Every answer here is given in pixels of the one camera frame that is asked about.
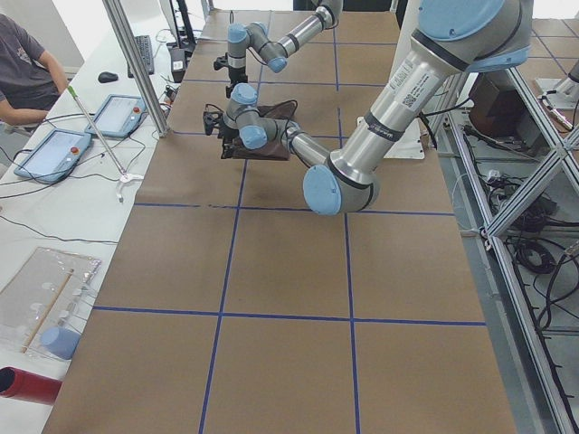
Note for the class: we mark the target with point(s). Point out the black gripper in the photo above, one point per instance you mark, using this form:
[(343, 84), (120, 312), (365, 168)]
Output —
[(229, 139), (234, 73)]

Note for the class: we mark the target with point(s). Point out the dark brown t-shirt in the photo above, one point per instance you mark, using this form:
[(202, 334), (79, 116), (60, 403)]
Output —
[(264, 140)]

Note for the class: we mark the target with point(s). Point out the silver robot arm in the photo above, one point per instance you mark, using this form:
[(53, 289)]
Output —
[(451, 37), (273, 54)]

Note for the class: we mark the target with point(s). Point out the black labelled box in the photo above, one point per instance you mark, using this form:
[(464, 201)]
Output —
[(178, 64)]

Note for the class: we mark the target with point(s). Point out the black keyboard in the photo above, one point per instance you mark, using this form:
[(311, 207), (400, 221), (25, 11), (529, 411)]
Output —
[(145, 51)]

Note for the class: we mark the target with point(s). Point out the green tipped grabber stick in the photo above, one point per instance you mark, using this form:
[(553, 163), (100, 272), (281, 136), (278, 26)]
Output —
[(124, 176)]

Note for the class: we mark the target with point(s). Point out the upper teach pendant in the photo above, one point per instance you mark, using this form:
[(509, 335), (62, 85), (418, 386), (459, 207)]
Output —
[(119, 115)]

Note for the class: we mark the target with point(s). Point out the teach pendant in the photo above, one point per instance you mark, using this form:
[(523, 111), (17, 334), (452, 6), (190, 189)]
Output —
[(119, 115), (55, 157)]

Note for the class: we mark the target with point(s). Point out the black computer mouse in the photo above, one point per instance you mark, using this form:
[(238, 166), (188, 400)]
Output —
[(107, 77)]

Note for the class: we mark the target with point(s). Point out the lower teach pendant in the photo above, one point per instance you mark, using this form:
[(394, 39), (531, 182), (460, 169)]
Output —
[(55, 157)]

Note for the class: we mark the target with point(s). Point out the seated person grey shirt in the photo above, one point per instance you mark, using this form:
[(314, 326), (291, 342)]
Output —
[(32, 80)]

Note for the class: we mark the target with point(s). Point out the silver foil bag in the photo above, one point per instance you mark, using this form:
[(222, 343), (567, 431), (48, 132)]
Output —
[(52, 288)]

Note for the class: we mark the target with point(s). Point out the blue white bottle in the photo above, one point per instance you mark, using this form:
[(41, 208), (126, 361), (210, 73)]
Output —
[(61, 342)]

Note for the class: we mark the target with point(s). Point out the right side aluminium rack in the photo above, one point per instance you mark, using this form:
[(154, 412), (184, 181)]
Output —
[(512, 167)]

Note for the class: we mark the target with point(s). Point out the red cylinder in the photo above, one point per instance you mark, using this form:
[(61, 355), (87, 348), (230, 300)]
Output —
[(26, 386)]

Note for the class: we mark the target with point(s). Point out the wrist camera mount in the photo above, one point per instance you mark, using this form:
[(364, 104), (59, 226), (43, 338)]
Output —
[(212, 119), (221, 62)]

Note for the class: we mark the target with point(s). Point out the aluminium frame post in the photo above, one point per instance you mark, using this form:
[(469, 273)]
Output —
[(121, 27)]

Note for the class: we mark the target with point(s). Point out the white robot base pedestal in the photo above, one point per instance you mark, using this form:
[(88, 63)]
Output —
[(389, 129)]

